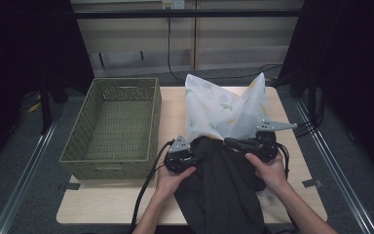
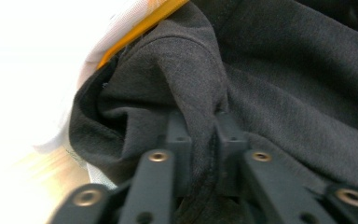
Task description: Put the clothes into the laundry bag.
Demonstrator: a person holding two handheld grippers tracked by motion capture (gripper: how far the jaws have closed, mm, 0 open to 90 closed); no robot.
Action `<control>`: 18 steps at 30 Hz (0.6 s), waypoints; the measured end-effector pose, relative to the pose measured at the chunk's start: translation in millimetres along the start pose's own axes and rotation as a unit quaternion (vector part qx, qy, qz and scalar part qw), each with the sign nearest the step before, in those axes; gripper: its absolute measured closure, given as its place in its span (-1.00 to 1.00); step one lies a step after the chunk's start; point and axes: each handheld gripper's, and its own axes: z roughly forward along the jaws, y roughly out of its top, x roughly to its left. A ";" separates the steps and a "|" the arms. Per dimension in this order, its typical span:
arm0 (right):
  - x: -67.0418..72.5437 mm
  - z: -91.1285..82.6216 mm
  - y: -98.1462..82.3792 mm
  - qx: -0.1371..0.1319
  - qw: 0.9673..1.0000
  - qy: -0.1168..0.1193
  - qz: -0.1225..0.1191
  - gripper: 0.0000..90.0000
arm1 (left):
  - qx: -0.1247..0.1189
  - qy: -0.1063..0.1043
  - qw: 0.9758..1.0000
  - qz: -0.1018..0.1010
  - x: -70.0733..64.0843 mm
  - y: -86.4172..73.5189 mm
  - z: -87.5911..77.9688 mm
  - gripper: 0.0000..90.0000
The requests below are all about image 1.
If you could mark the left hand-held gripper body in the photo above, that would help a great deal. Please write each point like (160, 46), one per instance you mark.
(178, 159)

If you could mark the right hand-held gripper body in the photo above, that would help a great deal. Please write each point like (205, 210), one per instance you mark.
(264, 146)

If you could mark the white leaf-print laundry bag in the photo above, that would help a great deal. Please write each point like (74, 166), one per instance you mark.
(217, 110)

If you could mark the dark cloth garment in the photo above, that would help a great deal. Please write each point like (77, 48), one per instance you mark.
(220, 188)

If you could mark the green woven basket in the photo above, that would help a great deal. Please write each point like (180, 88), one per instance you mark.
(117, 130)

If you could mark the person's left hand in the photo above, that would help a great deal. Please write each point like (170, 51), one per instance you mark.
(170, 182)

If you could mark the person's right hand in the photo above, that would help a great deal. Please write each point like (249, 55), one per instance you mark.
(271, 174)

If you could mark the dark tape piece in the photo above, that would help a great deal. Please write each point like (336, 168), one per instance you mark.
(69, 186)
(312, 183)

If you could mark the dark curtain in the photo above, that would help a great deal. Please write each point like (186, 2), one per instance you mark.
(357, 65)
(19, 48)

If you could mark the black horizontal bar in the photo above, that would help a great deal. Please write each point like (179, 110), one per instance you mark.
(188, 13)

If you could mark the black metal stand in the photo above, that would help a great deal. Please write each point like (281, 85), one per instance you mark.
(45, 107)

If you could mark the double metal floor rail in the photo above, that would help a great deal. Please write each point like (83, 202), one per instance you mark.
(337, 182)

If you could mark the white wall outlet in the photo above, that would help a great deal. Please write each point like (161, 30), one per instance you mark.
(173, 4)

